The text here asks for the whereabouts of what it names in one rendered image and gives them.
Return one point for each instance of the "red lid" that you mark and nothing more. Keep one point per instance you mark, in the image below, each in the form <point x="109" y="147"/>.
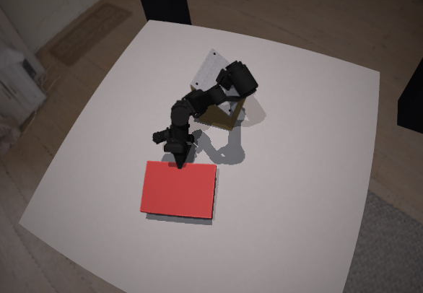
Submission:
<point x="185" y="192"/>

